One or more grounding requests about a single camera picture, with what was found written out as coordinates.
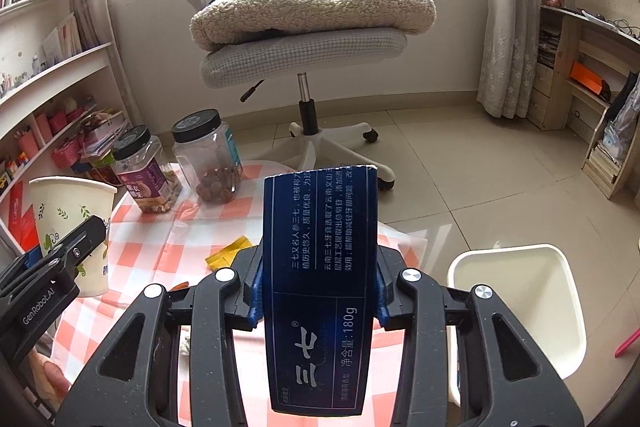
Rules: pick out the grey mesh office chair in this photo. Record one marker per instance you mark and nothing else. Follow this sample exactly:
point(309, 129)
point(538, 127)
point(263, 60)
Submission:
point(300, 57)

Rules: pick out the clear jar with black lid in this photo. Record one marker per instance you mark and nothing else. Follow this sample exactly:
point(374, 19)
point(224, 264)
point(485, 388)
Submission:
point(212, 157)

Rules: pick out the pink storage basket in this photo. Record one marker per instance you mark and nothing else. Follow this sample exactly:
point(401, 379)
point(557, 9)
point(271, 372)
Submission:
point(67, 154)

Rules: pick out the orange flat box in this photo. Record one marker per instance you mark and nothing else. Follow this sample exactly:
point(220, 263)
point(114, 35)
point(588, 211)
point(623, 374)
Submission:
point(587, 79)

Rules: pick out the purple-label nut jar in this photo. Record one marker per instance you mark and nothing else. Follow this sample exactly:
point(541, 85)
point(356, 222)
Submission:
point(147, 179)

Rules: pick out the dark blue cardboard box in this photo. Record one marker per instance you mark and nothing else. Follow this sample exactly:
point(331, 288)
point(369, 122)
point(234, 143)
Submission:
point(320, 287)

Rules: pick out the red gift box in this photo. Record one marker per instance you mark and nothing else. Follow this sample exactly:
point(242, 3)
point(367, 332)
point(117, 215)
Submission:
point(20, 217)

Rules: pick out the bag of papers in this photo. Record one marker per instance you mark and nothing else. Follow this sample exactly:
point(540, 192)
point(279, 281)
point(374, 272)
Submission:
point(102, 142)

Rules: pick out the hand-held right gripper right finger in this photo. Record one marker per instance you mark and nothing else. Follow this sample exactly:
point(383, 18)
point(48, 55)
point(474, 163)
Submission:
point(385, 302)

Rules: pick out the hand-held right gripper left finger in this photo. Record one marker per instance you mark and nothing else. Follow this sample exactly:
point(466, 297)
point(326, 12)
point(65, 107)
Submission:
point(255, 307)

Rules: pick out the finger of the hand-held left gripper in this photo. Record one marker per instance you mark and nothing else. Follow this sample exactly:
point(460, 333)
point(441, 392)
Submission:
point(82, 247)
point(32, 259)

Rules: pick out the white bookshelf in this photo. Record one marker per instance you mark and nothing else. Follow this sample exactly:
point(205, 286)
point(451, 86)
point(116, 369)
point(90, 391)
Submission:
point(65, 77)

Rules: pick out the wooden desk shelf unit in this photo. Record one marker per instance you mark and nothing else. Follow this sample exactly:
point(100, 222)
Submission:
point(580, 37)

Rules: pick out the orange checked tablecloth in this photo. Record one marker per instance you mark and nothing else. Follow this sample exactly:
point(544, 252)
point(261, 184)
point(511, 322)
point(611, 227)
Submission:
point(165, 242)

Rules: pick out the white leaf-print paper cup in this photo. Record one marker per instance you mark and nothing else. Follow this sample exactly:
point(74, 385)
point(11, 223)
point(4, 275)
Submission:
point(65, 212)

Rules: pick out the beige fleece blanket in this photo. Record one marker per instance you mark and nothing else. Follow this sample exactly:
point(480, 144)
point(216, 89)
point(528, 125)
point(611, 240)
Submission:
point(320, 12)

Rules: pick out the cream plastic waste bin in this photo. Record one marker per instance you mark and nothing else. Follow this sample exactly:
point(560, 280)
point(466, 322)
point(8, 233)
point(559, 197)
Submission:
point(520, 307)

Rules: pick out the red stool leg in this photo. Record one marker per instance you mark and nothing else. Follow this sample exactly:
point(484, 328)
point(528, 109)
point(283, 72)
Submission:
point(630, 342)

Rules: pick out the orange peel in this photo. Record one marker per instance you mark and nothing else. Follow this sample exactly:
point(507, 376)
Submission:
point(179, 287)

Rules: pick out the person's left hand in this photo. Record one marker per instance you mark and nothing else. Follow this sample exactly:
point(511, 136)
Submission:
point(52, 377)

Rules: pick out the yellow snack packet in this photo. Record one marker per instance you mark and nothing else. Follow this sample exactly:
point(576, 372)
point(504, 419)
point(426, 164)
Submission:
point(227, 254)

